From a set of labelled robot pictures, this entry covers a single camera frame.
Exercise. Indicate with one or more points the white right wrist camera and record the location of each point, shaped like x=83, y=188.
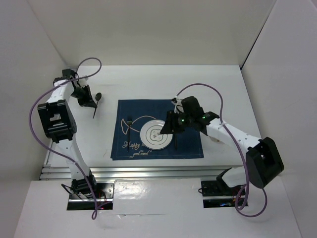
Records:
x=178, y=108

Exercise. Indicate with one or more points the black fork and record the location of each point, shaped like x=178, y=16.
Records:
x=129, y=123

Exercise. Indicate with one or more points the white round plate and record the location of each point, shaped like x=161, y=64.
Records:
x=151, y=137

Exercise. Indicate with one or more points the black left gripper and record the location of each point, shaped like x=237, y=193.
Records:
x=88, y=101

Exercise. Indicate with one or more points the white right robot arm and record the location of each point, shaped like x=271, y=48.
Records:
x=262, y=161

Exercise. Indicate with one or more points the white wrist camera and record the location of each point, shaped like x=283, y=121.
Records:
x=83, y=82
x=178, y=108

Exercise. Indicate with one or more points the black spoon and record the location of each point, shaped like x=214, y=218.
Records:
x=98, y=97

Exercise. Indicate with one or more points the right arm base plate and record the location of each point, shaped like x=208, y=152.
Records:
x=216, y=194

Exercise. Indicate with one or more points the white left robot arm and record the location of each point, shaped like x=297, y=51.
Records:
x=60, y=126

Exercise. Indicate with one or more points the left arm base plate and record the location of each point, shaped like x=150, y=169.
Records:
x=104, y=196

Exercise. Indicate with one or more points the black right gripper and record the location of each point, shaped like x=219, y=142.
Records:
x=169, y=127

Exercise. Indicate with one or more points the navy fish placemat cloth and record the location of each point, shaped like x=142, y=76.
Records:
x=143, y=111

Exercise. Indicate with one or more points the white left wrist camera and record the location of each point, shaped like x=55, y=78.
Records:
x=83, y=82

